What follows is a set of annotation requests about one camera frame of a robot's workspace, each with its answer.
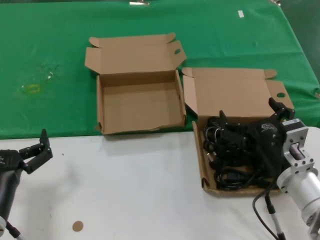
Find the shallow open cardboard box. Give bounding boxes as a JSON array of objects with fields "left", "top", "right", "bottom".
[{"left": 84, "top": 32, "right": 188, "bottom": 136}]

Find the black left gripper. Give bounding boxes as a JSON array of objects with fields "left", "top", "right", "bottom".
[{"left": 0, "top": 128, "right": 54, "bottom": 176}]

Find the open cardboard box with round hole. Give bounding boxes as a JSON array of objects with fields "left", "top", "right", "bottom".
[{"left": 181, "top": 66, "right": 296, "bottom": 198}]

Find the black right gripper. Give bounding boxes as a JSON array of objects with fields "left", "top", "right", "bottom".
[{"left": 219, "top": 97, "right": 296, "bottom": 180}]

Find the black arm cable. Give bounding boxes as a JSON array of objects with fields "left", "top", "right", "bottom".
[{"left": 252, "top": 183, "right": 280, "bottom": 240}]

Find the cable with silver connector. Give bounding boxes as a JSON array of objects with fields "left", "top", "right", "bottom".
[
  {"left": 264, "top": 191, "right": 287, "bottom": 240},
  {"left": 5, "top": 221, "right": 25, "bottom": 240}
]

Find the black power cable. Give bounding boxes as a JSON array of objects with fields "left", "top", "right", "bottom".
[
  {"left": 213, "top": 162, "right": 274, "bottom": 190},
  {"left": 202, "top": 116, "right": 251, "bottom": 165}
]

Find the green tablecloth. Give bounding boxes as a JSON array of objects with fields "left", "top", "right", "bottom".
[{"left": 0, "top": 1, "right": 320, "bottom": 141}]

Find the brown cardboard disc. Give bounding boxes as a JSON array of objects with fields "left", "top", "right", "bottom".
[{"left": 72, "top": 220, "right": 84, "bottom": 233}]

